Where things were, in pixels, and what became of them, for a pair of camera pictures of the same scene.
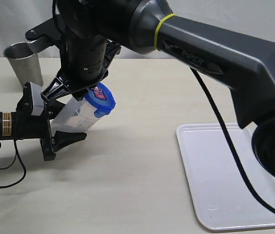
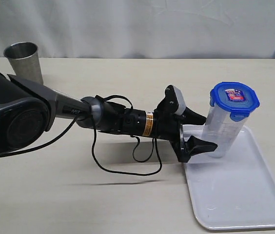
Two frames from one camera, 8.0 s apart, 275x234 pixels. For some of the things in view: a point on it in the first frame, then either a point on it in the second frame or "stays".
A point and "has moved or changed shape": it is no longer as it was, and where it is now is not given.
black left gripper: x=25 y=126 -> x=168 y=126
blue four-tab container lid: x=101 y=98 has moved or changed shape
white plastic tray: x=224 y=198 stays
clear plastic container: x=76 y=116 has moved or changed shape
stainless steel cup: x=25 y=63 stays
